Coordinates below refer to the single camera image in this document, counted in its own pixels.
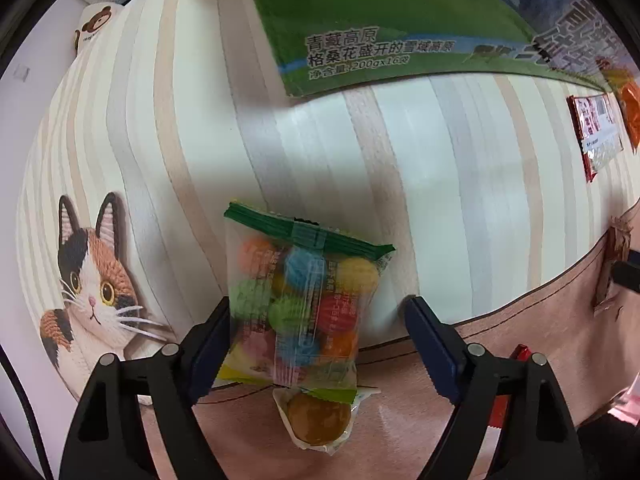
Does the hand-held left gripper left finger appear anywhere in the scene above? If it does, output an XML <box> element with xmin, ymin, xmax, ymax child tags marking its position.
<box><xmin>60</xmin><ymin>296</ymin><xmax>236</xmax><ymax>480</ymax></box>

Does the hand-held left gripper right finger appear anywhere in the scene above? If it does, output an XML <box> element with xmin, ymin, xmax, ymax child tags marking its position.
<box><xmin>402</xmin><ymin>295</ymin><xmax>588</xmax><ymax>480</ymax></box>

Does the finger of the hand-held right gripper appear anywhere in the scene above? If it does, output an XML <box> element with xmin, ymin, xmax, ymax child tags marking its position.
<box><xmin>611</xmin><ymin>249</ymin><xmax>640</xmax><ymax>293</ymax></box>

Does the brown cookie packet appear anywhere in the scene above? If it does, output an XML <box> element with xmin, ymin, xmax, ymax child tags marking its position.
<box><xmin>592</xmin><ymin>215</ymin><xmax>635</xmax><ymax>317</ymax></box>

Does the colourful candy balls bag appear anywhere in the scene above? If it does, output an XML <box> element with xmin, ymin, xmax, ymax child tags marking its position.
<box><xmin>216</xmin><ymin>201</ymin><xmax>396</xmax><ymax>393</ymax></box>

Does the cardboard box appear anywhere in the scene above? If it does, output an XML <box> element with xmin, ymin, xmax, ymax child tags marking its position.
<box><xmin>239</xmin><ymin>0</ymin><xmax>631</xmax><ymax>98</ymax></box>

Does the small red triangular packet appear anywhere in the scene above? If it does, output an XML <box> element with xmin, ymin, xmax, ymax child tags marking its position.
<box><xmin>487</xmin><ymin>344</ymin><xmax>531</xmax><ymax>428</ymax></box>

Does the brown egg packet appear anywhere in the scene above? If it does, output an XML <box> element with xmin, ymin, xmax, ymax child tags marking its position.
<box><xmin>272</xmin><ymin>385</ymin><xmax>382</xmax><ymax>456</ymax></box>

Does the long red white packet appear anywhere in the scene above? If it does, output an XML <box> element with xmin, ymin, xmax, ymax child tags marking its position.
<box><xmin>566</xmin><ymin>92</ymin><xmax>625</xmax><ymax>183</ymax></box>

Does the cat print striped blanket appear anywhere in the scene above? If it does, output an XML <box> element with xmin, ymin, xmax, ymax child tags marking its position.
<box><xmin>15</xmin><ymin>0</ymin><xmax>640</xmax><ymax>480</ymax></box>

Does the crinkled orange snack packet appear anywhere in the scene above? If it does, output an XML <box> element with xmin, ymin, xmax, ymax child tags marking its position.
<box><xmin>602</xmin><ymin>67</ymin><xmax>640</xmax><ymax>155</ymax></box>

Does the person's dark clothing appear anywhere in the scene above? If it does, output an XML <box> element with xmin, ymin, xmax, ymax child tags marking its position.
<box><xmin>575</xmin><ymin>407</ymin><xmax>640</xmax><ymax>480</ymax></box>

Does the bear print white bolster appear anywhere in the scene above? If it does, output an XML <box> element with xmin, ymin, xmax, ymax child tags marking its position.
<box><xmin>70</xmin><ymin>2</ymin><xmax>126</xmax><ymax>56</ymax></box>

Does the thin black cable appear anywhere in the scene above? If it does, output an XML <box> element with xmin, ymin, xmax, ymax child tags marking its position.
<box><xmin>0</xmin><ymin>345</ymin><xmax>53</xmax><ymax>480</ymax></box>

